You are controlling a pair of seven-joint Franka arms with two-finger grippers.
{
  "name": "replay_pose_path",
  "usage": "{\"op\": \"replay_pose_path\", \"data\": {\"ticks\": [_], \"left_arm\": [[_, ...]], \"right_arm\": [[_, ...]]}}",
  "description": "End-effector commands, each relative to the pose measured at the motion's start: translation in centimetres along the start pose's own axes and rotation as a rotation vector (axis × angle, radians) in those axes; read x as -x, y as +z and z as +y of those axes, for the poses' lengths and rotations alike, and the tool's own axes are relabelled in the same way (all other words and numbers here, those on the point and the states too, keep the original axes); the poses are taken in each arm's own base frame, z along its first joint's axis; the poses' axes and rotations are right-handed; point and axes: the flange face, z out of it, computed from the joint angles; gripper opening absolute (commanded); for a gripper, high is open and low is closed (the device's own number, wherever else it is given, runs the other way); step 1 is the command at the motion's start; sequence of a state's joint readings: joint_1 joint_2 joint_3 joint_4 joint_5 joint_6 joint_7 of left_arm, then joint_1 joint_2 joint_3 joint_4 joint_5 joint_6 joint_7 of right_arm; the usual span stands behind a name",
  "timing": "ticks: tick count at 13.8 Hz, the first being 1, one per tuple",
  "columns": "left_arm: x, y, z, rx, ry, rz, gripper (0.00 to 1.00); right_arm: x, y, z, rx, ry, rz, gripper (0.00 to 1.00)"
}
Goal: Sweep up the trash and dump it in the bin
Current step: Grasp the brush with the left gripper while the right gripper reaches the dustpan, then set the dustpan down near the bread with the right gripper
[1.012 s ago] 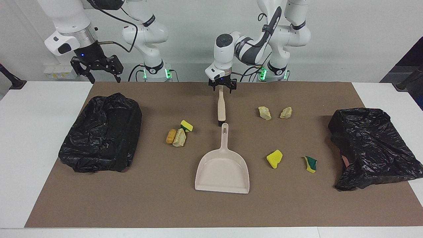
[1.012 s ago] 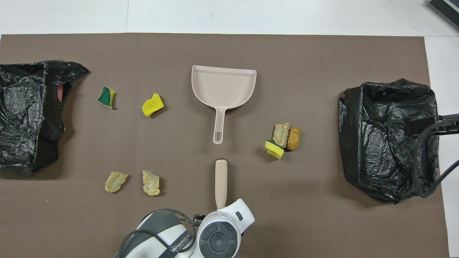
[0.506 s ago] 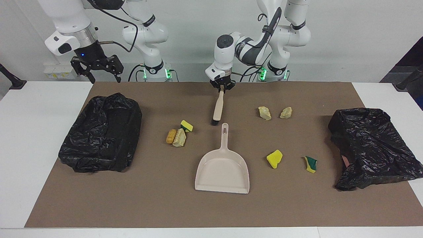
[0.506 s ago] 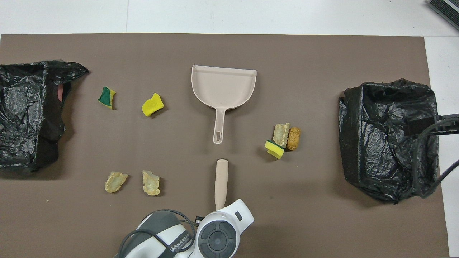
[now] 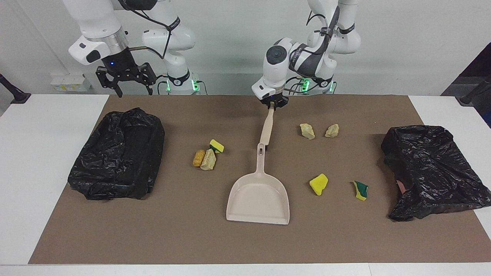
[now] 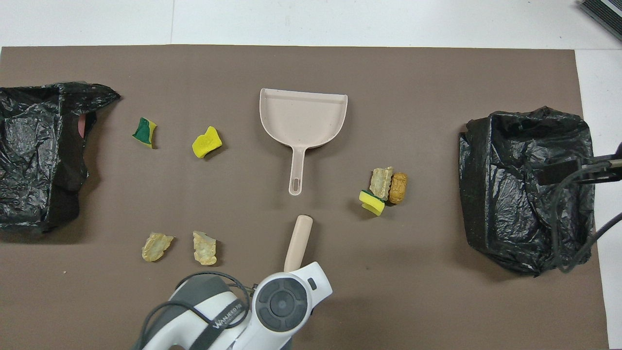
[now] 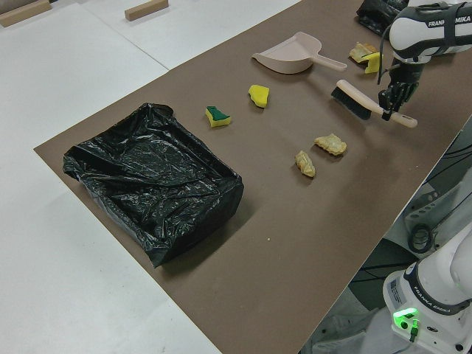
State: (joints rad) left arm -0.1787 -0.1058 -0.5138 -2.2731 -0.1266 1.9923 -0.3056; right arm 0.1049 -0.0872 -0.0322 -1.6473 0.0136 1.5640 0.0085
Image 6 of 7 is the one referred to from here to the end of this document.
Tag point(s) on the brown table mat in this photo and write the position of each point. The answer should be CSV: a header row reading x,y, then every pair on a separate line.
x,y
413,73

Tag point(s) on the orange brown foam chunk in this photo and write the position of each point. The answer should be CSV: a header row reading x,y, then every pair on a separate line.
x,y
398,188

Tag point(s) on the pale yellow foam chunk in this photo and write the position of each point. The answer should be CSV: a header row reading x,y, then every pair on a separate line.
x,y
156,247
380,183
205,248

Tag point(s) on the dark grey ribbed panel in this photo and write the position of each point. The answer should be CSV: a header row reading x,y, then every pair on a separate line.
x,y
605,14

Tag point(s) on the black bag lined bin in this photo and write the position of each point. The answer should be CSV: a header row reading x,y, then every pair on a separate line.
x,y
505,194
29,146

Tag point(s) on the yellow green sponge piece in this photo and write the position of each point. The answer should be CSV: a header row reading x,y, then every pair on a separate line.
x,y
371,203
142,131

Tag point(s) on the beige hand brush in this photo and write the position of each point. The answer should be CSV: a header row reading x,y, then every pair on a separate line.
x,y
299,243

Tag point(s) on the beige plastic dustpan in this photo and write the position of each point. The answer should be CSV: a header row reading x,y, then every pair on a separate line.
x,y
301,119

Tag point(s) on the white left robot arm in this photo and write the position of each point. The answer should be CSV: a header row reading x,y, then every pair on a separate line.
x,y
282,304

